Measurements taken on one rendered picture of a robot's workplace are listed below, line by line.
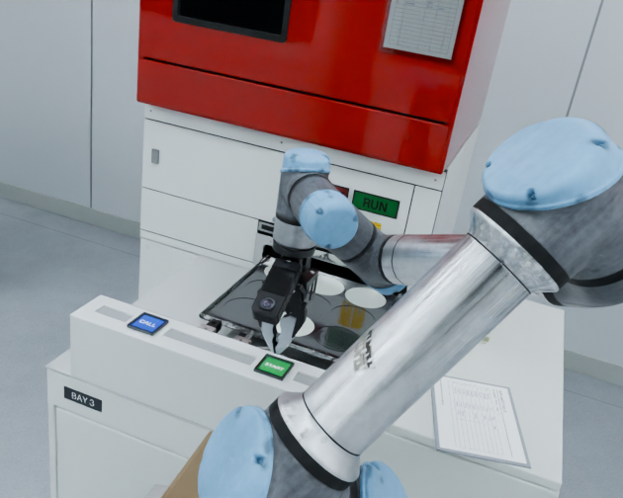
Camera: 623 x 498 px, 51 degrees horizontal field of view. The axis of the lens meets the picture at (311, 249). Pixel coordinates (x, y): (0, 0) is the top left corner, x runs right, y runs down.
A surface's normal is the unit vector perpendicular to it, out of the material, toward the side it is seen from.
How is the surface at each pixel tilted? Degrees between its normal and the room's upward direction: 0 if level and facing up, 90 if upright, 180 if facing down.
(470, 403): 0
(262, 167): 90
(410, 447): 90
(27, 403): 0
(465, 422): 0
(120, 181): 90
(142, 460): 90
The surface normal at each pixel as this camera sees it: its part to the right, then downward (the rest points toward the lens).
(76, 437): -0.35, 0.34
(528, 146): -0.55, -0.65
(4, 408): 0.15, -0.90
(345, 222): 0.29, 0.44
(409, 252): -0.77, -0.23
